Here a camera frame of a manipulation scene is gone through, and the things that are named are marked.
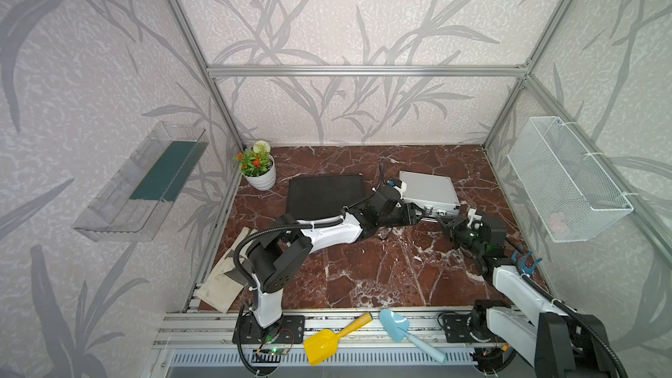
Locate silver aluminium poker case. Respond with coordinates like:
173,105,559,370
399,171,460,218

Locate black poker case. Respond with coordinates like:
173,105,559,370
285,174,366,221

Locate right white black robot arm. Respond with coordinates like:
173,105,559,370
437,209,628,377

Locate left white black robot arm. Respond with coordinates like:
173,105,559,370
233,180,425,330

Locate pink object in basket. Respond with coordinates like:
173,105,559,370
546,212,570,236

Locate light blue toy shovel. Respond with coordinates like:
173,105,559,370
379,309,446,364

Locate potted plant red flowers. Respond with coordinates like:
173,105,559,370
234,140,277,191

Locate yellow toy shovel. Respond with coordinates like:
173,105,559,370
304,313,373,366

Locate small circuit board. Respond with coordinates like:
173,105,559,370
255,346,292,357

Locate beige green work glove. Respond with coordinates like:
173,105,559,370
194,227,256,313

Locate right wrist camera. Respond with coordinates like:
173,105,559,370
467,208,482,229

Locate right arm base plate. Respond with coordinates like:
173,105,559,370
437,311,492,343

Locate white wire mesh basket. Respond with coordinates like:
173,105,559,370
507,117,634,243

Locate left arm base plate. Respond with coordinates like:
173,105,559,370
232,313,306,345

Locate clear plastic wall shelf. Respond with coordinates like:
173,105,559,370
73,122,209,243

